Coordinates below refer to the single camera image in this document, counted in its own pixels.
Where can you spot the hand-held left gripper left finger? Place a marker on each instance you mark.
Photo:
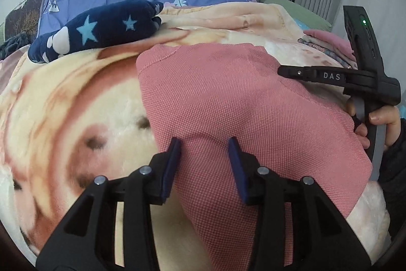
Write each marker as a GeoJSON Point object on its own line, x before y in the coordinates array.
{"type": "Point", "coordinates": [173, 163]}

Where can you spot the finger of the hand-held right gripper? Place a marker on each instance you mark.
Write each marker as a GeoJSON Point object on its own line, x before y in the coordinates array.
{"type": "Point", "coordinates": [304, 72]}

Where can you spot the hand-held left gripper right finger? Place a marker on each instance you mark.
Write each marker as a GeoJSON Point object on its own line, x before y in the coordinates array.
{"type": "Point", "coordinates": [236, 167]}

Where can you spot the pink knit sweater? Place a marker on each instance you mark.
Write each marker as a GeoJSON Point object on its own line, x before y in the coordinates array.
{"type": "Point", "coordinates": [222, 93]}

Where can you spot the person's right forearm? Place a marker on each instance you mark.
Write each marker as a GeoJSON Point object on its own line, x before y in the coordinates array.
{"type": "Point", "coordinates": [395, 182]}

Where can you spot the folded pink clothes pile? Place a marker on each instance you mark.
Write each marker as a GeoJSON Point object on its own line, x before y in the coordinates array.
{"type": "Point", "coordinates": [333, 56]}

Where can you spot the person's right hand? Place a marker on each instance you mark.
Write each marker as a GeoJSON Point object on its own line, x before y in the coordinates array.
{"type": "Point", "coordinates": [388, 121]}

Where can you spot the pink folded garment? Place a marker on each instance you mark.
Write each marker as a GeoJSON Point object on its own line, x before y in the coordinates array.
{"type": "Point", "coordinates": [330, 39]}

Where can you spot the light blue cloth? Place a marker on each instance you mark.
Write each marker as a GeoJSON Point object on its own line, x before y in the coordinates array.
{"type": "Point", "coordinates": [301, 26]}

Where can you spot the green cushion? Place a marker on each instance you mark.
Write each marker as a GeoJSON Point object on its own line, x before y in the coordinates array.
{"type": "Point", "coordinates": [298, 9]}

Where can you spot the cream printed plush blanket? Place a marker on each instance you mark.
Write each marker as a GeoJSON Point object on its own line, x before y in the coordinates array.
{"type": "Point", "coordinates": [79, 99]}

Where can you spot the navy star-print fleece garment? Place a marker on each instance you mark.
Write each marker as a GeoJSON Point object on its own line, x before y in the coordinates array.
{"type": "Point", "coordinates": [104, 26]}

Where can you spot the dark blue-grey crumpled cloth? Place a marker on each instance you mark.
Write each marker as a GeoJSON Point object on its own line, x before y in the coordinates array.
{"type": "Point", "coordinates": [16, 42]}

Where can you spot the dark tree-pattern pillow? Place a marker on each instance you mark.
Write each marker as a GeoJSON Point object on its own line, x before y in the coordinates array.
{"type": "Point", "coordinates": [25, 10]}

